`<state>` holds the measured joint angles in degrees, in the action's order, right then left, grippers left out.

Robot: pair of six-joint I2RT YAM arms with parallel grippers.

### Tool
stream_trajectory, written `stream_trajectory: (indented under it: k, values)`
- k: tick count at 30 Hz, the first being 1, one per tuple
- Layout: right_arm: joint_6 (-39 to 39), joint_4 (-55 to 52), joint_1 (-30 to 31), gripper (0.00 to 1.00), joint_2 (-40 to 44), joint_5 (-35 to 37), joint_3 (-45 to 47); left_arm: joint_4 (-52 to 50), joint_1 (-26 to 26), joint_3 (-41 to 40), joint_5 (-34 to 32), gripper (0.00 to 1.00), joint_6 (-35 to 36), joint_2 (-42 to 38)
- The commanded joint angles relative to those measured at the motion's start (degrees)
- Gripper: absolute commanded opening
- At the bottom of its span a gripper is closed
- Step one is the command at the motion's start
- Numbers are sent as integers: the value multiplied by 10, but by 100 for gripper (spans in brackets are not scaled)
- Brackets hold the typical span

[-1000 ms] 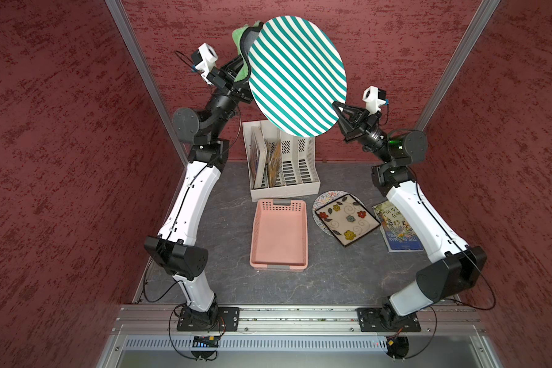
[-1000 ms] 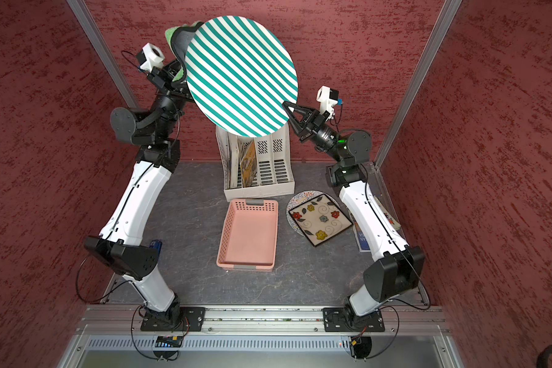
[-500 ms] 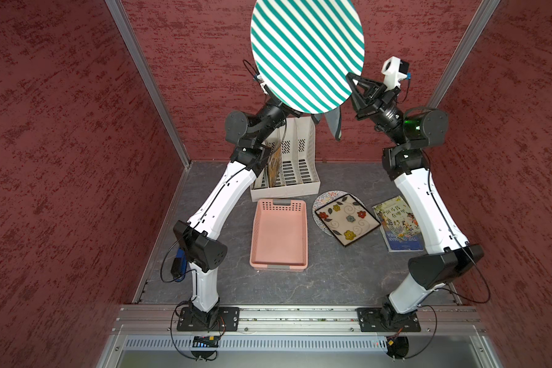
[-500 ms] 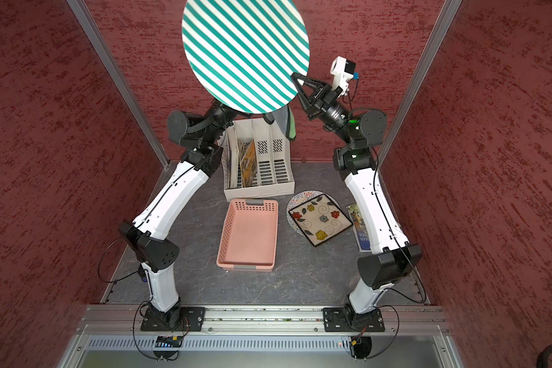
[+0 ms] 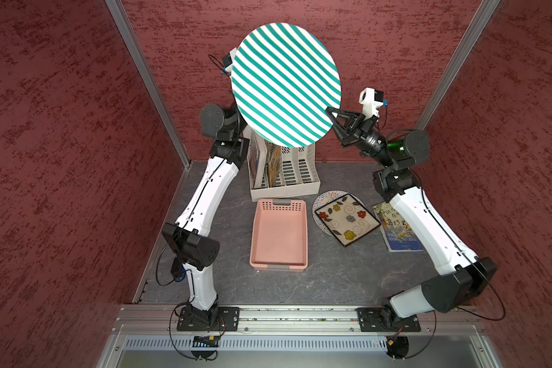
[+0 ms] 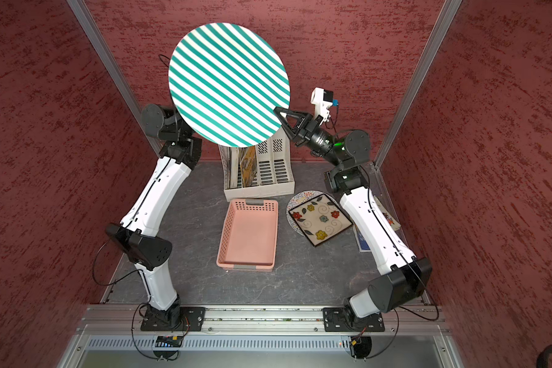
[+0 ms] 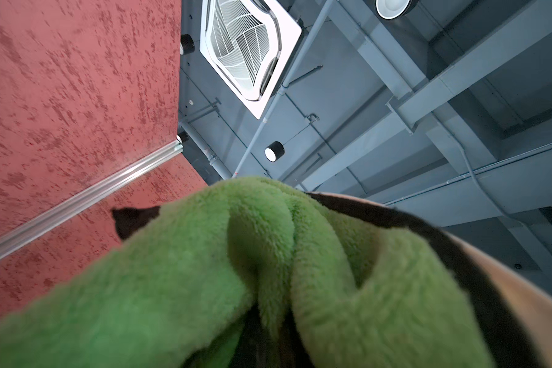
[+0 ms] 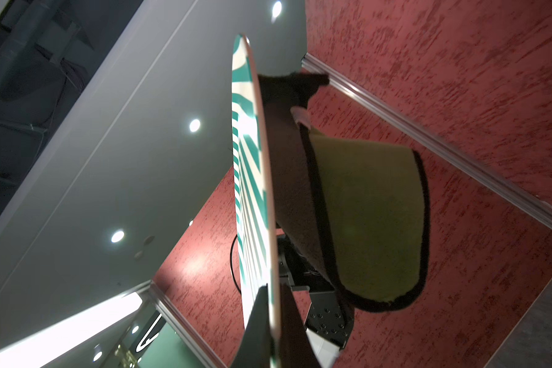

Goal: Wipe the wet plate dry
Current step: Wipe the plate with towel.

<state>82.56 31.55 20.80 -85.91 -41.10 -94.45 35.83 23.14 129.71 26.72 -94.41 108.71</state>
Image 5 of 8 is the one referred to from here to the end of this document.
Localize blue stapler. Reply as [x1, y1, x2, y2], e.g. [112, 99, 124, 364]
[173, 270, 186, 282]

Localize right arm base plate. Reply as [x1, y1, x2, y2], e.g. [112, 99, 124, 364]
[356, 308, 421, 333]

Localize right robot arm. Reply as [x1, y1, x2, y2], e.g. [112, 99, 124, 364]
[325, 107, 497, 320]

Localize white file organiser rack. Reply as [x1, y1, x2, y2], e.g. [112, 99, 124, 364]
[244, 127, 320, 202]

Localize colourful squiggle round plate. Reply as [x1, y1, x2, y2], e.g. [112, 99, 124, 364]
[311, 190, 364, 238]

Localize square floral plate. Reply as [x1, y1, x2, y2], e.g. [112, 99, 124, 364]
[313, 192, 382, 248]

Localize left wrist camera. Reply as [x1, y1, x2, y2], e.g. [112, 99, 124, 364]
[222, 47, 238, 77]

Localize right aluminium corner post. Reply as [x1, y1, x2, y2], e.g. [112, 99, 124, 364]
[415, 0, 501, 130]

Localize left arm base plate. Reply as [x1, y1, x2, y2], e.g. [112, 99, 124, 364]
[176, 305, 240, 333]

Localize aluminium corner post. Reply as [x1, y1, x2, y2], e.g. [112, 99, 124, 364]
[415, 0, 501, 130]
[105, 0, 191, 170]

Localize green striped round plate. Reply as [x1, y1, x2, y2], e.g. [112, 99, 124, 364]
[231, 23, 342, 147]

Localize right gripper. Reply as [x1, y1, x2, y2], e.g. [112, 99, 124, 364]
[327, 105, 396, 167]

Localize illustrated children's book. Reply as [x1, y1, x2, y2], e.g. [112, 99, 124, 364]
[373, 202, 424, 252]

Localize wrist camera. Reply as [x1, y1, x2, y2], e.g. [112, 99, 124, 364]
[222, 47, 238, 77]
[359, 87, 388, 119]

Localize pink plastic basket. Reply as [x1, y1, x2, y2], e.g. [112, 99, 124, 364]
[249, 199, 308, 271]

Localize book in rack left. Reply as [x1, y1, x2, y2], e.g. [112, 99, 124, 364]
[248, 132, 268, 190]

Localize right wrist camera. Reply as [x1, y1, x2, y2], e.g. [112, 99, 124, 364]
[359, 87, 388, 119]

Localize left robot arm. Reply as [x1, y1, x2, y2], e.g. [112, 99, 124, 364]
[162, 104, 249, 327]

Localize left aluminium corner post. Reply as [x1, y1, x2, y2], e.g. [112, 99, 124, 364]
[105, 0, 191, 170]

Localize aluminium front rail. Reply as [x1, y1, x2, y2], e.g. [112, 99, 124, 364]
[112, 305, 488, 337]

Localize yellow illustrated book in rack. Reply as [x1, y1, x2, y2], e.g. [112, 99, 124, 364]
[266, 143, 282, 187]

